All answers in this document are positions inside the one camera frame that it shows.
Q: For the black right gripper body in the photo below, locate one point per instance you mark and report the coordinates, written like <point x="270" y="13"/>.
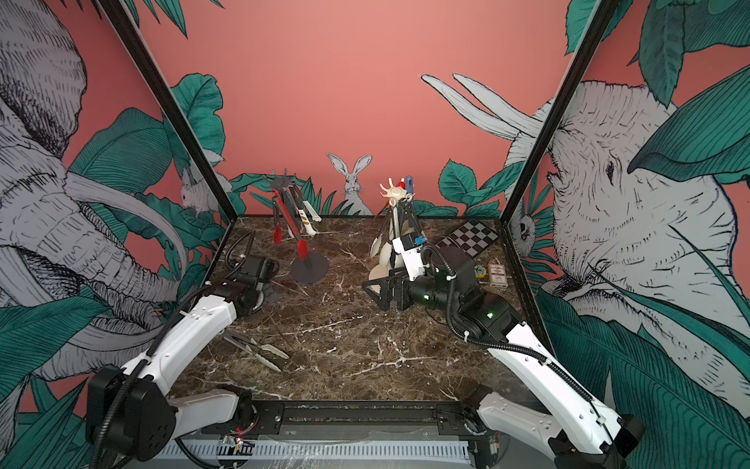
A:
<point x="428" y="294"/>

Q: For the pink tongs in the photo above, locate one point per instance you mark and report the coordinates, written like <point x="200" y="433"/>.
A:
<point x="293" y="228"/>

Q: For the black steel tongs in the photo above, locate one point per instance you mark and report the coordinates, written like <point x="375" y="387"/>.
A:
<point x="411" y="217"/>

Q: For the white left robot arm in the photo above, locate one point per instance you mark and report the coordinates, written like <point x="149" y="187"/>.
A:
<point x="129" y="414"/>

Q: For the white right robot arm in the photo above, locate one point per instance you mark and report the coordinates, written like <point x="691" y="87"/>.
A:
<point x="576" y="429"/>

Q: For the cream utensil rack stand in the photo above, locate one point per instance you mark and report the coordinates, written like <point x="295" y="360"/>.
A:
<point x="394" y="197"/>

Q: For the grey utensil rack stand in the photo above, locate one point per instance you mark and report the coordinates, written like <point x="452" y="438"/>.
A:
<point x="316" y="266"/>

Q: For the cream tipped tongs near left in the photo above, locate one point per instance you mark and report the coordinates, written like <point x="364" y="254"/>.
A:
<point x="266" y="354"/>

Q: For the playing card box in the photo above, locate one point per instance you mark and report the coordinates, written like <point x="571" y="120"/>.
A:
<point x="497" y="276"/>

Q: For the black white chessboard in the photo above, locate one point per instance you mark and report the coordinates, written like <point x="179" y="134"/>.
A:
<point x="473" y="237"/>

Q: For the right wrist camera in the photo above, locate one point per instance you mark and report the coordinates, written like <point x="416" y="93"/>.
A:
<point x="407" y="249"/>

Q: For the black front rail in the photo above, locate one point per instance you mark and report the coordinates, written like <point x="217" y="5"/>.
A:
<point x="328" y="413"/>

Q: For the white cable duct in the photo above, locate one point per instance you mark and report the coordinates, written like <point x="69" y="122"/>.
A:
<point x="261" y="450"/>

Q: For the left black frame post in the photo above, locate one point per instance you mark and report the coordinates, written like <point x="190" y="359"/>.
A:
<point x="124" y="26"/>

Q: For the black enclosure frame post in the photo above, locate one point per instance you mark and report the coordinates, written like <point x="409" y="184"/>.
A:
<point x="594" y="32"/>

